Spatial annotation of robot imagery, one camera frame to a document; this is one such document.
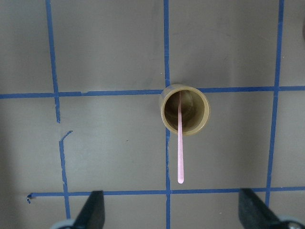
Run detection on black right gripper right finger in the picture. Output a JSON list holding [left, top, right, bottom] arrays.
[[238, 188, 287, 229]]

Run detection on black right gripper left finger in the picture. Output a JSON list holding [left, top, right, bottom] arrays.
[[73, 191, 105, 229]]

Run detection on pink chopstick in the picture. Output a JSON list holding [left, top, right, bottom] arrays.
[[177, 92, 184, 184]]

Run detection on tan cylindrical cup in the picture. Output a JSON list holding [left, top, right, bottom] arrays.
[[159, 83, 211, 136]]

